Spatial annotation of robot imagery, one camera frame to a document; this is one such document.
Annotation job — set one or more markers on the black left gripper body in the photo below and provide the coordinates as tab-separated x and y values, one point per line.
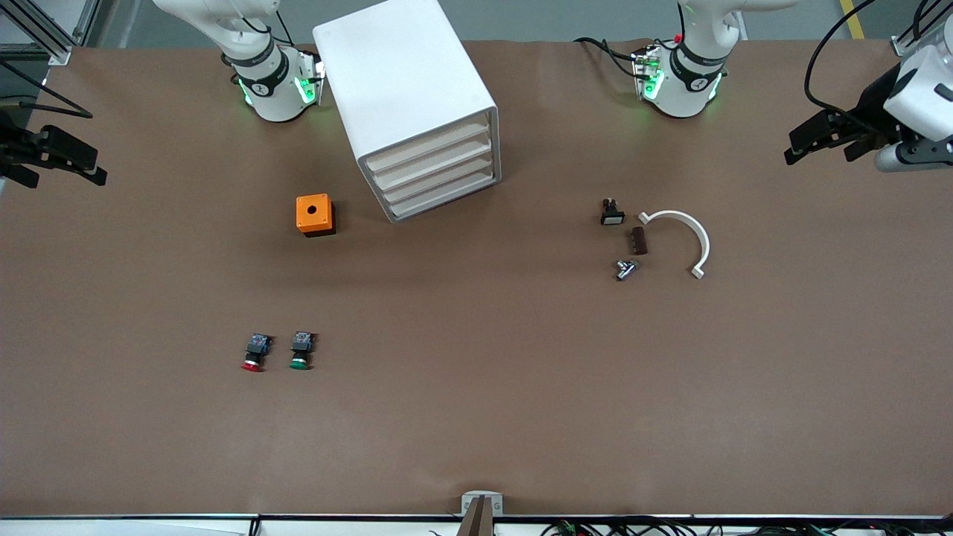
872	104

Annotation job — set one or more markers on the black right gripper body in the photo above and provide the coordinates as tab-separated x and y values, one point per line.
15	146

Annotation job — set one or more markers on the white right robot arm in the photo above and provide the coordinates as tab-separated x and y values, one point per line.
272	93

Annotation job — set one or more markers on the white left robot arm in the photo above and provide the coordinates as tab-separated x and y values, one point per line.
681	93

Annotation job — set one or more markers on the red push button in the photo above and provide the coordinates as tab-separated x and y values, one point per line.
255	351

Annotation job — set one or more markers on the green push button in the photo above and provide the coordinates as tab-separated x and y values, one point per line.
301	350

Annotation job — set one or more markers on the brown terminal block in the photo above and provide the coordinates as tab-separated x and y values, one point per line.
639	241

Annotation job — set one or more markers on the small aluminium corner bracket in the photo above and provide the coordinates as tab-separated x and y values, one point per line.
901	46

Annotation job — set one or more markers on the aluminium frame profile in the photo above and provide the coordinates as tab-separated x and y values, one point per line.
45	30

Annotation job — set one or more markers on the white curved bracket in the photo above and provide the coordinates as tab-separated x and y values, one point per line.
696	231

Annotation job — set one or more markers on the black switch with white face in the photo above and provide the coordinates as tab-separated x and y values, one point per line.
612	214

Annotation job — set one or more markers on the silver key switch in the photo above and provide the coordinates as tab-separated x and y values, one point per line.
627	269

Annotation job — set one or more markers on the orange button enclosure box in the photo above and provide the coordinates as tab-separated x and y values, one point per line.
313	212

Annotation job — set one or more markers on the gray mount bracket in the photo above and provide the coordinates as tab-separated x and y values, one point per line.
482	500

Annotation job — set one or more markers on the gray tapered post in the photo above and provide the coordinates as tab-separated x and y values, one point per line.
476	521

